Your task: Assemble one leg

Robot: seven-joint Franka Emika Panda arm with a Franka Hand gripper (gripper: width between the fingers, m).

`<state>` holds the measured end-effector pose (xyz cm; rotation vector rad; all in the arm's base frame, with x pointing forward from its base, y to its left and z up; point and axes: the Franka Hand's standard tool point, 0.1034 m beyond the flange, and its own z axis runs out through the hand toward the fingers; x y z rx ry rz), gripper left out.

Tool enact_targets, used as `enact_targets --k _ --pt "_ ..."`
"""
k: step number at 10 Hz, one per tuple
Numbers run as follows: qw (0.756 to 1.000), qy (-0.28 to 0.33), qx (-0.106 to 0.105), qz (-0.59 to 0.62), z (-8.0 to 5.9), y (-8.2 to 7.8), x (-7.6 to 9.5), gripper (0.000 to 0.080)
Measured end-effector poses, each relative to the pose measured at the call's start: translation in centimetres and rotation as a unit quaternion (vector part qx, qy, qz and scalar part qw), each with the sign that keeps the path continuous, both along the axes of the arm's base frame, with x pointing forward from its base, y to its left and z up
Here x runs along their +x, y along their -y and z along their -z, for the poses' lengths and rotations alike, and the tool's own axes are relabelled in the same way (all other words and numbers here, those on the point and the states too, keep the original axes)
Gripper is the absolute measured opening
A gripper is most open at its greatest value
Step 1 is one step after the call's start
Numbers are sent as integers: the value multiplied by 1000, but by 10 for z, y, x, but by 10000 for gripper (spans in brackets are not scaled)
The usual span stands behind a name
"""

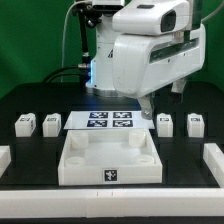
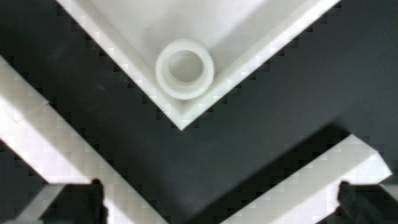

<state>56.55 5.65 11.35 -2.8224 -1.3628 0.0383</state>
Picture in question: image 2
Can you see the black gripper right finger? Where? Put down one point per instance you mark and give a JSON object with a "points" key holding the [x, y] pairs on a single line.
{"points": [[369, 203]]}

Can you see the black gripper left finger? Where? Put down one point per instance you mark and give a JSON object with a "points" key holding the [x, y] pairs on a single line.
{"points": [[67, 204]]}

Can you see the white square tabletop part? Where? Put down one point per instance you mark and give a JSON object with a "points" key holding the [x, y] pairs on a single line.
{"points": [[190, 44]]}

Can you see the white U-shaped obstacle fence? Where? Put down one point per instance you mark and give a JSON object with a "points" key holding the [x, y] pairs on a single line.
{"points": [[298, 203]]}

